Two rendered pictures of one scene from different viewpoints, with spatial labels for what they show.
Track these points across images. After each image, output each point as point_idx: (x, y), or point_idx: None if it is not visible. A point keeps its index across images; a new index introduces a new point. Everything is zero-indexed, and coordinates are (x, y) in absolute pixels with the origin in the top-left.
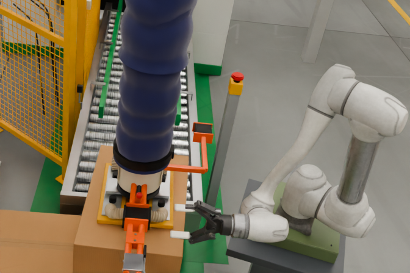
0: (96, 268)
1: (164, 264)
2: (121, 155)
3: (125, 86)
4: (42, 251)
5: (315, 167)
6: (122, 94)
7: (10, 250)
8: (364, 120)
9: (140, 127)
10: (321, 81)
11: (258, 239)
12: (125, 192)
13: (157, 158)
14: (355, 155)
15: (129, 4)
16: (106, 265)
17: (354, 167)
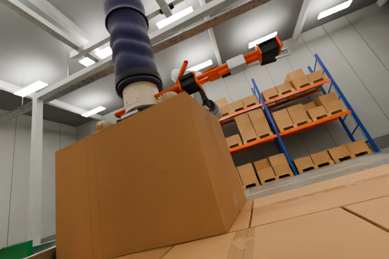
0: (204, 129)
1: (217, 124)
2: (143, 67)
3: (128, 23)
4: None
5: None
6: (128, 27)
7: None
8: (197, 74)
9: (148, 46)
10: (175, 71)
11: (220, 110)
12: (151, 106)
13: None
14: (199, 96)
15: None
16: (206, 125)
17: (201, 103)
